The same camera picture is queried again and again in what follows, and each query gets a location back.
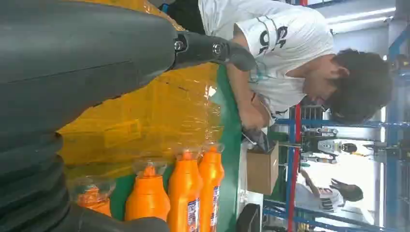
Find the small cardboard box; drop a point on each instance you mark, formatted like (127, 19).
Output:
(261, 169)

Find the red pole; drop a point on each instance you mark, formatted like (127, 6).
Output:
(293, 179)

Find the person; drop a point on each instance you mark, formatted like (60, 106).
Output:
(320, 198)
(288, 73)

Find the white and black machine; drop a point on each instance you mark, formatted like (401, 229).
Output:
(333, 145)

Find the white table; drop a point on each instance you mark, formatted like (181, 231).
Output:
(242, 179)

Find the black foam-lined case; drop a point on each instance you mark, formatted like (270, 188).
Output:
(248, 219)

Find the yellow plastic sheet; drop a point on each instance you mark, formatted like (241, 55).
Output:
(144, 112)

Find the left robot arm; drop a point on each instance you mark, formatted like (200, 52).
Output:
(29, 176)

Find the orange drink bottle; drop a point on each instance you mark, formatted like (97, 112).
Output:
(184, 185)
(211, 179)
(94, 203)
(147, 198)

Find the blue metal frame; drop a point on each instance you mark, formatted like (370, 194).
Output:
(392, 160)

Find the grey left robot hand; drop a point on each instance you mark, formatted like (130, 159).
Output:
(80, 64)

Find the person's left hand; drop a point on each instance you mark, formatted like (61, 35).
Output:
(253, 117)

